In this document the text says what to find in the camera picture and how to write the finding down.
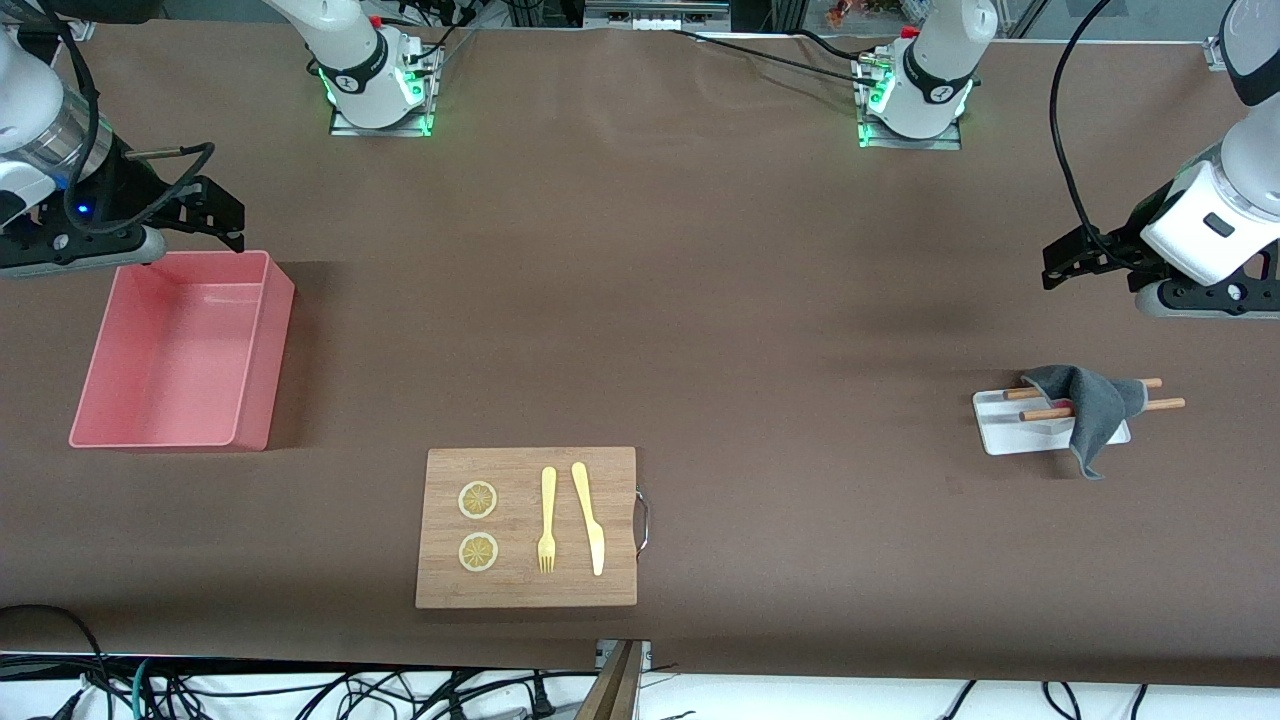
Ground short black table cable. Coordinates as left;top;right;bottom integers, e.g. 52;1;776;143
788;27;886;66

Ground grey cloth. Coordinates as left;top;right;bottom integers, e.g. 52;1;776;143
1022;364;1149;481

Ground long black table cable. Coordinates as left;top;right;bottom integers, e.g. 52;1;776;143
668;27;871;79

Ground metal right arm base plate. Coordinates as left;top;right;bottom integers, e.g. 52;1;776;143
329;40;435;139

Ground thick black cable loop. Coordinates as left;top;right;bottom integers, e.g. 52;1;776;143
0;604;113;720

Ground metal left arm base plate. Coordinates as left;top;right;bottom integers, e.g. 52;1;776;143
857;55;964;152

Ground yellow plastic fork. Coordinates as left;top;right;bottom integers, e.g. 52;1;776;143
537;466;558;575

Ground pink plastic bin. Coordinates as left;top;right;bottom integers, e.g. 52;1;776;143
68;250;297;453

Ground green cable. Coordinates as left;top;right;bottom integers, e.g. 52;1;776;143
128;658;159;720

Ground wooden cutting board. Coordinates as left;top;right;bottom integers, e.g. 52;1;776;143
414;446;652;610

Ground black base connector cables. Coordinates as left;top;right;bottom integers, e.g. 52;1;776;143
395;0;483;76

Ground yellow plastic knife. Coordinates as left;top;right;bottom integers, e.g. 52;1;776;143
571;461;606;577

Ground metal profile bracket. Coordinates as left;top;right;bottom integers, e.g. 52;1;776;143
596;640;653;673

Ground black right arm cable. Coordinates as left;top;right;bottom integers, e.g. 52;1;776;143
35;0;217;236

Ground aluminium table profile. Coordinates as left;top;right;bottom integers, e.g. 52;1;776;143
575;640;646;720

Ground white rack base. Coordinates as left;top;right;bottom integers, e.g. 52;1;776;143
972;385;1133;457

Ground aluminium frame bar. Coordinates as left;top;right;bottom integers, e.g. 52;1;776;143
583;0;732;31

